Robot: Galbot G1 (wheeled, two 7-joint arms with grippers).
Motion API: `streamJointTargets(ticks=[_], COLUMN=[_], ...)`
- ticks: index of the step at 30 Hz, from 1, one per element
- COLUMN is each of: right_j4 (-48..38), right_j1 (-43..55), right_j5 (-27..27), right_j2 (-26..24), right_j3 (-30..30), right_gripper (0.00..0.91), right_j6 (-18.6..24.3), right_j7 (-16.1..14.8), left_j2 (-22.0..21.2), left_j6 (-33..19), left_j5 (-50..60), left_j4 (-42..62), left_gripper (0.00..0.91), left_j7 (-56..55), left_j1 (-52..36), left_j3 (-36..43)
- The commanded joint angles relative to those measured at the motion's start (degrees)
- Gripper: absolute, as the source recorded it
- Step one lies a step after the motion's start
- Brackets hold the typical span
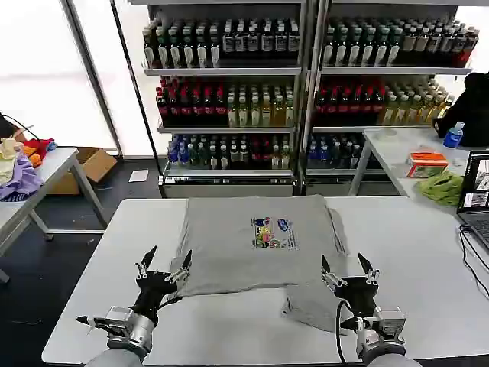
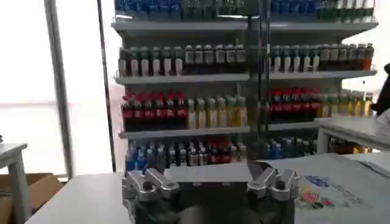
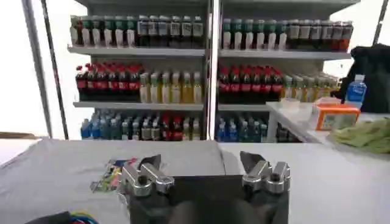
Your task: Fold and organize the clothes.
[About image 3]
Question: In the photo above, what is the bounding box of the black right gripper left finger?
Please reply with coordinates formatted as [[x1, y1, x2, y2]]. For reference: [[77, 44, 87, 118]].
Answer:
[[120, 154, 175, 197]]

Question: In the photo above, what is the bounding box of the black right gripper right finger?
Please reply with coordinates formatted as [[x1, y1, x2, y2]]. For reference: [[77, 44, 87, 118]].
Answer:
[[239, 151, 291, 195]]

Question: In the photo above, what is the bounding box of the grey printed shirt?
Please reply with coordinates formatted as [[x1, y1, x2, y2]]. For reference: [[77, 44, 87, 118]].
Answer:
[[0, 137, 243, 224]]

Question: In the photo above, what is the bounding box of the white side table with goods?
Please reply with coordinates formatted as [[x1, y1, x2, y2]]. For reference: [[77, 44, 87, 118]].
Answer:
[[266, 102, 390, 153]]

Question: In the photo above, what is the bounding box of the orange tissue box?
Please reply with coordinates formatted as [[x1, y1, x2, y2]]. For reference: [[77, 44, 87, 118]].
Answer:
[[315, 103, 361, 131]]

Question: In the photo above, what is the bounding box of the bottle shelf with wide bays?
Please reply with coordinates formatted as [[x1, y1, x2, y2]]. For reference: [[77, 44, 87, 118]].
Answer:
[[213, 0, 360, 144]]

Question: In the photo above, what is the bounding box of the bottle shelf with narrow bays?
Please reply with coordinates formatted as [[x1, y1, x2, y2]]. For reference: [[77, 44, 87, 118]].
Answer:
[[68, 0, 211, 142]]

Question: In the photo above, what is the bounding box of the green cloth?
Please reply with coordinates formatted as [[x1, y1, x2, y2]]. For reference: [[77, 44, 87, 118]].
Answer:
[[328, 117, 390, 155]]

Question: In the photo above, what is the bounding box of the blue water bottle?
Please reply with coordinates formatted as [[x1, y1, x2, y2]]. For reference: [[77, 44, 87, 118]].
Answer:
[[344, 74, 367, 109]]

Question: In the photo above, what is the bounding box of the thin black pole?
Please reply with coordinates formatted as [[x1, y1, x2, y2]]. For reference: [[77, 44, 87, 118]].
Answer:
[[40, 0, 69, 140]]

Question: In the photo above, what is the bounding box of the black bag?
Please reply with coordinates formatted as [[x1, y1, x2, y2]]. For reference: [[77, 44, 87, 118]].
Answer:
[[338, 44, 390, 114]]

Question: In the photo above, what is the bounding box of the grey window frame beam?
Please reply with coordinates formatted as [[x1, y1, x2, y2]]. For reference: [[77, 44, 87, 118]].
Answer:
[[21, 0, 54, 138]]

